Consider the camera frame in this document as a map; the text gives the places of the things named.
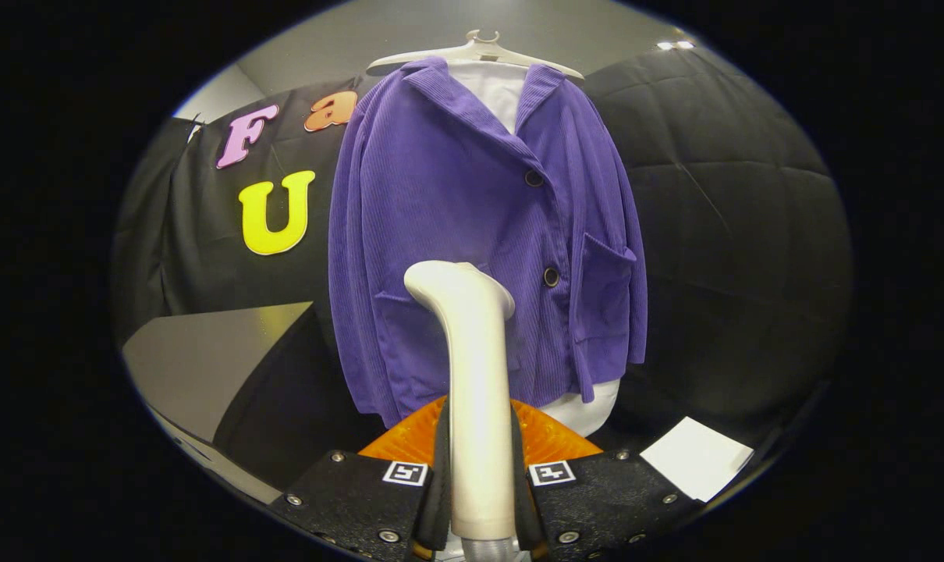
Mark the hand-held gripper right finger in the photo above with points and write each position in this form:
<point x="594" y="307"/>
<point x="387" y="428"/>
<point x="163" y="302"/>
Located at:
<point x="525" y="511"/>

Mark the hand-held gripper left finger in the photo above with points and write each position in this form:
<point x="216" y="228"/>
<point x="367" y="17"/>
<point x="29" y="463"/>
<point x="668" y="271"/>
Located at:
<point x="438" y="511"/>

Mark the white garment steamer head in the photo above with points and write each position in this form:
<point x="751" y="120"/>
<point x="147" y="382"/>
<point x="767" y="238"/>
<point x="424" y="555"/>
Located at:
<point x="478" y="406"/>

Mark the white paper sheet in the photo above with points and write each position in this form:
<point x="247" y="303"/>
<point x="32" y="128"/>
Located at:
<point x="694" y="459"/>

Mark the grey cabinet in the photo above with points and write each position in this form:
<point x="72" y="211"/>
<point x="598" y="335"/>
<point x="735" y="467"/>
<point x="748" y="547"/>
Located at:
<point x="207" y="359"/>

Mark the black backdrop cloth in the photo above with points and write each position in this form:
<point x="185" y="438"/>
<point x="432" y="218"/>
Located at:
<point x="737" y="257"/>

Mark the white plastic hanger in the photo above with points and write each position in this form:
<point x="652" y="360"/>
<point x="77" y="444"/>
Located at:
<point x="480" y="51"/>

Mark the ceiling light panel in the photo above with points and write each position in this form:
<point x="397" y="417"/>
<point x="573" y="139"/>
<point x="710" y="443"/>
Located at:
<point x="675" y="45"/>

